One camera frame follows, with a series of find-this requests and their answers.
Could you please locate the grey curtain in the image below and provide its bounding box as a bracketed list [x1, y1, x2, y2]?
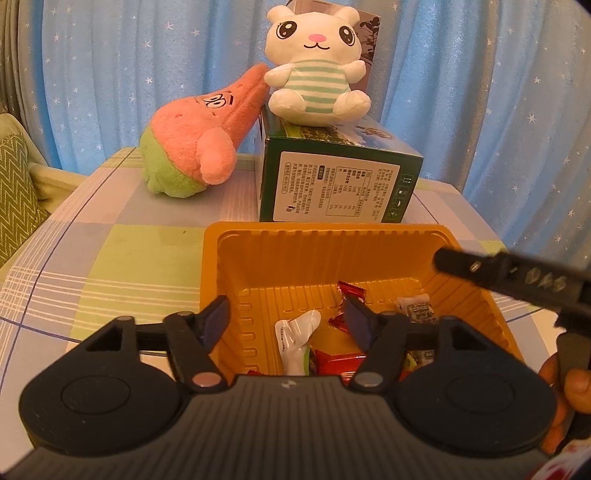
[0, 0, 28, 125]

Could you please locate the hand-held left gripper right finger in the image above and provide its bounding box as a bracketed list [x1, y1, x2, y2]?
[344, 294, 509, 393]

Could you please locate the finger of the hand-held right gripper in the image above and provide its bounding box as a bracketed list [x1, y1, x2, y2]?
[433, 247, 502, 288]

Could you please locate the green brown candy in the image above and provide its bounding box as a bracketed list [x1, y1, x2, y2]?
[404, 349, 435, 372]

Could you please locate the pale green sofa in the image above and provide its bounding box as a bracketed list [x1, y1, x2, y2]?
[0, 113, 88, 278]

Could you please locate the pink green starfish plush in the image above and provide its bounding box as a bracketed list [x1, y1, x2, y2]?
[141, 64, 271, 199]

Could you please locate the orange plastic tray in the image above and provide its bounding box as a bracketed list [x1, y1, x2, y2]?
[198, 222, 525, 377]

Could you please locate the red bar packet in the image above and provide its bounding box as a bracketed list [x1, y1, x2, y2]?
[314, 348, 370, 377]

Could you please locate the shiny red candy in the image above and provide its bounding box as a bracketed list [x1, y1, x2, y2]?
[329, 280, 368, 333]

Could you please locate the long white green packet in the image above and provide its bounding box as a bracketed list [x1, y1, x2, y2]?
[274, 310, 322, 376]

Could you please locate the green cardboard box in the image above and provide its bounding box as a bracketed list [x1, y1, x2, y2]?
[256, 104, 424, 225]

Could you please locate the checked tablecloth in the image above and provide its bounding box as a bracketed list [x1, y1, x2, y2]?
[0, 147, 591, 416]

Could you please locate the blue starry curtain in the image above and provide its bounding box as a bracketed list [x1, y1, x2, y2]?
[18, 0, 591, 259]

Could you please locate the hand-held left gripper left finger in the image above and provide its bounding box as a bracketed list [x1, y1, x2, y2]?
[69, 295, 232, 393]

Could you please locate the green zigzag cushion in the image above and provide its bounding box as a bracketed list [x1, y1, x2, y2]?
[0, 134, 51, 268]

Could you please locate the red white printed cloth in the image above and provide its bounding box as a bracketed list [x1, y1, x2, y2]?
[526, 440, 591, 480]

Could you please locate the white striped bunny plush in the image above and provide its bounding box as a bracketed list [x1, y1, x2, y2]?
[264, 4, 372, 126]

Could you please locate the person's right hand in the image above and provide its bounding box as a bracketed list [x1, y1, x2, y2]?
[538, 354, 591, 455]

